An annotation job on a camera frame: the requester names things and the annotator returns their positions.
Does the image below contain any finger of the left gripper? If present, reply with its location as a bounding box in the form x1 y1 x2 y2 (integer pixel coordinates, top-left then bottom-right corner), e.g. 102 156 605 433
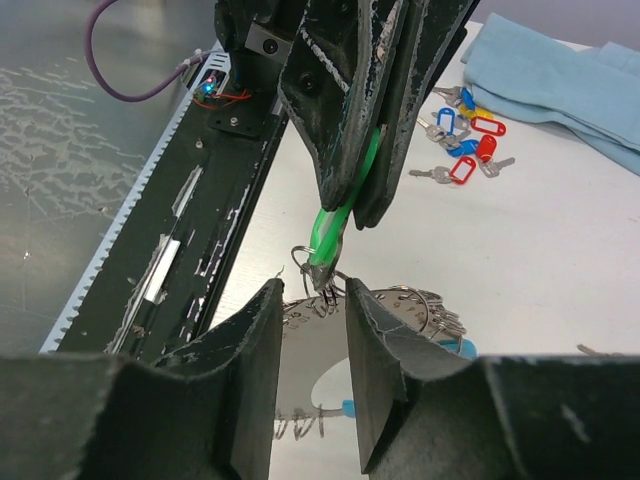
353 0 479 230
278 1 405 210

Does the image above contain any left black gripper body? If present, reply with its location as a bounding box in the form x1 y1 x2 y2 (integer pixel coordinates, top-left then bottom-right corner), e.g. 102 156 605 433
214 0 306 90

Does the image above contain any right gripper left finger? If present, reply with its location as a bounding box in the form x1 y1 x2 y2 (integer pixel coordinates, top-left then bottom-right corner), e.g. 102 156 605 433
1 278 284 479

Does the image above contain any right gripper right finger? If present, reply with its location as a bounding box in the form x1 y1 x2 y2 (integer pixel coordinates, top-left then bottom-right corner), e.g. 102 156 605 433
344 277 640 480

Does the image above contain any large keyring with blue handle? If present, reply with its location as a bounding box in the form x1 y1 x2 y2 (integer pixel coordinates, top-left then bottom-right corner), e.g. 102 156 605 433
273 280 477 440

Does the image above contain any blue tagged key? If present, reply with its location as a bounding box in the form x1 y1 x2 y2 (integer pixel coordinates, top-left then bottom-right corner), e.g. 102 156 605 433
417 107 470 150
433 86 476 110

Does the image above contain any light blue cloth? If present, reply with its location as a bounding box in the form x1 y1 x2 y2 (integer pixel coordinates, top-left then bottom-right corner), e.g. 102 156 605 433
461 14 639 174

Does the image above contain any white slotted cable duct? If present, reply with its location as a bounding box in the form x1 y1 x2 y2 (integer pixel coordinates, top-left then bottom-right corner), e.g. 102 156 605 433
40 72 205 354

